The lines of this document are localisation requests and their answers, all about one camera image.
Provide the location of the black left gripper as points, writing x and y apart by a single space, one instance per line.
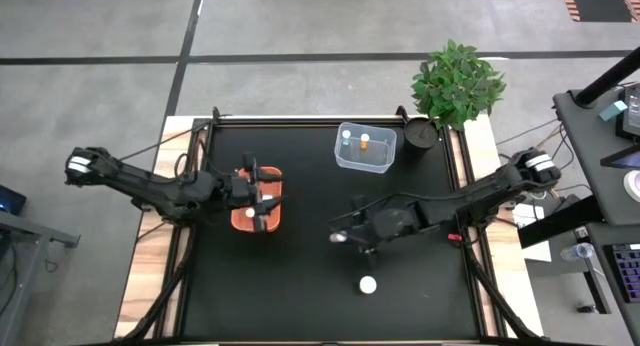
242 193

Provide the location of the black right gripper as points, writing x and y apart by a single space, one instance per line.
380 226

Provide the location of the small white-capped pill bottle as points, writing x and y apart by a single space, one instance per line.
250 212
346 134

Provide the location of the white round cap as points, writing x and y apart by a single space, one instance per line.
367 284

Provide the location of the small amber pill bottle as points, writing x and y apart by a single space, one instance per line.
364 137

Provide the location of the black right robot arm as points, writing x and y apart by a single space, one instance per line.
475 201

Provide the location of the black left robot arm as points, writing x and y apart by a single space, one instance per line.
150 191

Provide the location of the orange plastic bin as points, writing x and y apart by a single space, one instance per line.
272 222

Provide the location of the clear plastic bin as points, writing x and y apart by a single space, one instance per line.
380 156

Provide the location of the black table mat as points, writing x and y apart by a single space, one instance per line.
300 286

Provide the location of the small red clamp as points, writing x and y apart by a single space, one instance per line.
455 237

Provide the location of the green plant in black pot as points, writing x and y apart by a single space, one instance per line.
457 86

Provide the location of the white paper sheet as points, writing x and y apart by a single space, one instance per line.
537 251

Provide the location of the black desk base bar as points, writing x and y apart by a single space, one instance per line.
550 231

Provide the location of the clear water bottle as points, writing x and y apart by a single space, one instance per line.
575 252

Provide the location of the grey side table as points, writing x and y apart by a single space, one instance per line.
30 231

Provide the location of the dark grey desk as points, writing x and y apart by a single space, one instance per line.
590 151

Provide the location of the blue-lit black device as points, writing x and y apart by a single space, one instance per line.
11 201

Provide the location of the backlit black keyboard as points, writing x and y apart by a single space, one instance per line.
625 273

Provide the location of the dark laptop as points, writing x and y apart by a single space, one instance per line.
627 159

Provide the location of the white tape roll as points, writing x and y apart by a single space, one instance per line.
634 186

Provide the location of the teal box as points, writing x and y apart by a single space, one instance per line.
613 110

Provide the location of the black pole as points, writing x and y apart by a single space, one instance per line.
607 78

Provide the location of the black screen device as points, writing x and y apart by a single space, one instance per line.
632 111

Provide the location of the black aluminium table frame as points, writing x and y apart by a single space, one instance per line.
300 122

